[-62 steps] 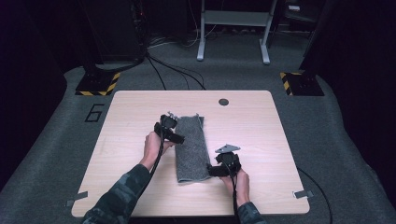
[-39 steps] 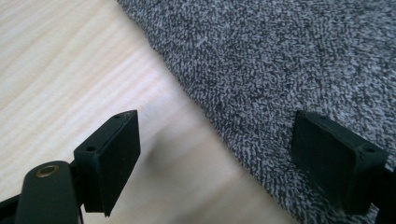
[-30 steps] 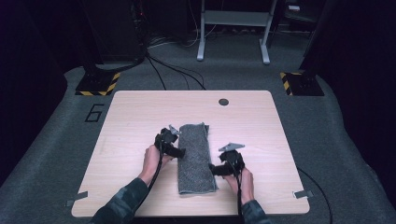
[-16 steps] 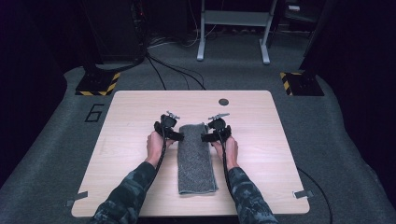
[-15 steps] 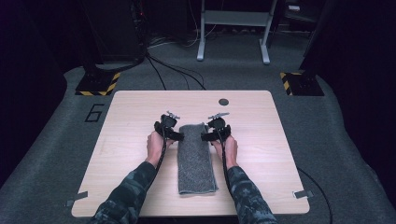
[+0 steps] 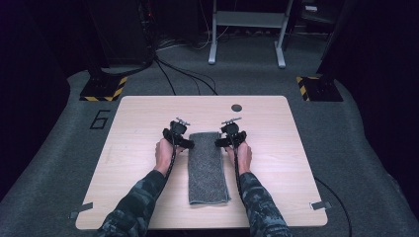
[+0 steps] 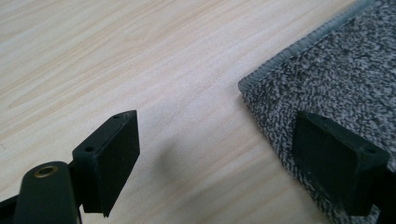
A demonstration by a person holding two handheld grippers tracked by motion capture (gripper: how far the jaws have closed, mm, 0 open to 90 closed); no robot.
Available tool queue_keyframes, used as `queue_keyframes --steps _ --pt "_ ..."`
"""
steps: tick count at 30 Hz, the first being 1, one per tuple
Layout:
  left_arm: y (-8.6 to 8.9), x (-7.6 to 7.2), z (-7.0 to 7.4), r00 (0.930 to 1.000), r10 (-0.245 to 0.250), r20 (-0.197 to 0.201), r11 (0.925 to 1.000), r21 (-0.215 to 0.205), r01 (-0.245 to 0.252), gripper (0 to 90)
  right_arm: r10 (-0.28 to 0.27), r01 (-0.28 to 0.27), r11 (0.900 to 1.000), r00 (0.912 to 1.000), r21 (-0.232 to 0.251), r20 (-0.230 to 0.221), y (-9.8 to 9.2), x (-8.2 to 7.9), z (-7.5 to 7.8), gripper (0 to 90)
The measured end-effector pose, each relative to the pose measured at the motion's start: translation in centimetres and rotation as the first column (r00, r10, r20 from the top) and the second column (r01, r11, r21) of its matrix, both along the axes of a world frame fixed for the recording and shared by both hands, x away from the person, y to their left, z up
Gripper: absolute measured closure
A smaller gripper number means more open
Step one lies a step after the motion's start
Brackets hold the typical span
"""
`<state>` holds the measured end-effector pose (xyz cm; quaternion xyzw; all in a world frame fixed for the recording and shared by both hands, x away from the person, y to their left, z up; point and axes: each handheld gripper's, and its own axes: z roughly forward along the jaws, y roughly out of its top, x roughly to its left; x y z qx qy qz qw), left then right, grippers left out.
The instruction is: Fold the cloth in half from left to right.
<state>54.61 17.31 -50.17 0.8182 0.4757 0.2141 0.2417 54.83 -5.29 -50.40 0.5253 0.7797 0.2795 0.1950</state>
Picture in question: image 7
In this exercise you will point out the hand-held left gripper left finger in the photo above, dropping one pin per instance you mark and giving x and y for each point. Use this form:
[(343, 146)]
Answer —
[(109, 161)]

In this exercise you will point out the grey speckled fluffy towel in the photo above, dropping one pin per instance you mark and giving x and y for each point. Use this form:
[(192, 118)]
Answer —
[(336, 68)]

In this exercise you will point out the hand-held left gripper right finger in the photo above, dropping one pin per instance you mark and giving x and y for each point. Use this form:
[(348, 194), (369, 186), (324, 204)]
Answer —
[(333, 161)]

